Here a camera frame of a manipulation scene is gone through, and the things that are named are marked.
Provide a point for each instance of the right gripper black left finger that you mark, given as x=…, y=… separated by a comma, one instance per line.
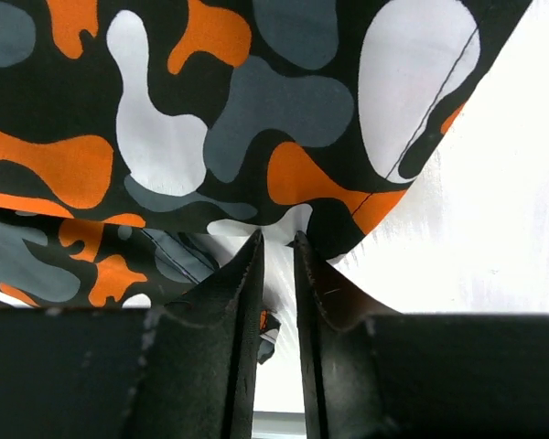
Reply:
x=182, y=370

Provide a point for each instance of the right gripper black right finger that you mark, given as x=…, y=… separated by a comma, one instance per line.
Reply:
x=369, y=371

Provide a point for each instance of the black orange camouflage shorts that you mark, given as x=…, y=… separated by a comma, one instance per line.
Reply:
x=129, y=128

